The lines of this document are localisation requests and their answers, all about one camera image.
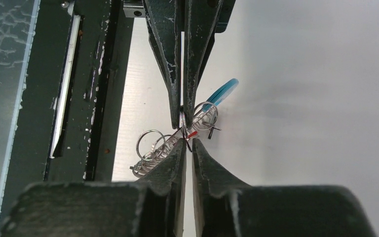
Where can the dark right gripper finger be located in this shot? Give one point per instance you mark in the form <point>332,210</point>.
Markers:
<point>162,18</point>
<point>201,20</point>

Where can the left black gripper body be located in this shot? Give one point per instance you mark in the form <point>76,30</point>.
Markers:
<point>224,16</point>

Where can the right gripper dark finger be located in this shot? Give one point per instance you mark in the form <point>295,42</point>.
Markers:
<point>152,206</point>

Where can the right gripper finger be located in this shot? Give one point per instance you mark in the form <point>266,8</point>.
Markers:
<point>225,206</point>

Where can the red tagged key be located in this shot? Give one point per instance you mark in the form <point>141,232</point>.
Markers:
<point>192,135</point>

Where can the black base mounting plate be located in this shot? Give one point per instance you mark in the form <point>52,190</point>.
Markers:
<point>71,95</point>

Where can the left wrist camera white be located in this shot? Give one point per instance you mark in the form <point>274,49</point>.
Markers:
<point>133,9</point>

